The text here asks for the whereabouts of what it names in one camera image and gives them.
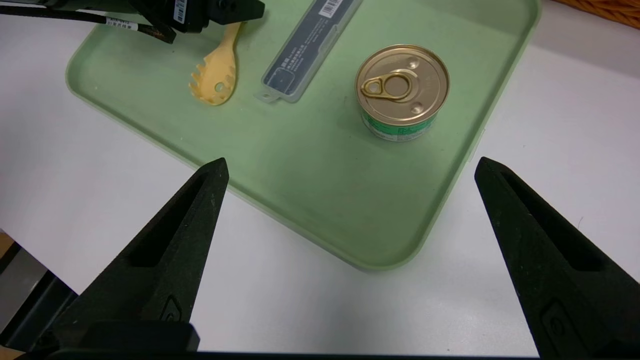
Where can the light green plastic tray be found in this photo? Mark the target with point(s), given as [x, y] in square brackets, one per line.
[310, 175]

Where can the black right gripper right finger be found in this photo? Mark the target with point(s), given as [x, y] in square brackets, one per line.
[550, 260]

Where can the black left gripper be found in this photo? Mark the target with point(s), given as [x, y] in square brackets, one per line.
[200, 12]

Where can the gold lid green label can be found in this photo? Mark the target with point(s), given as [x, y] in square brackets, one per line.
[402, 85]

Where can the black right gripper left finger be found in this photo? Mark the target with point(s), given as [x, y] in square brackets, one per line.
[165, 260]

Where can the orange wicker basket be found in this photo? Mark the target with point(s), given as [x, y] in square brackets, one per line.
[610, 10]

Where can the grey translucent slim plastic case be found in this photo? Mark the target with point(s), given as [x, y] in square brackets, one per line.
[305, 50]

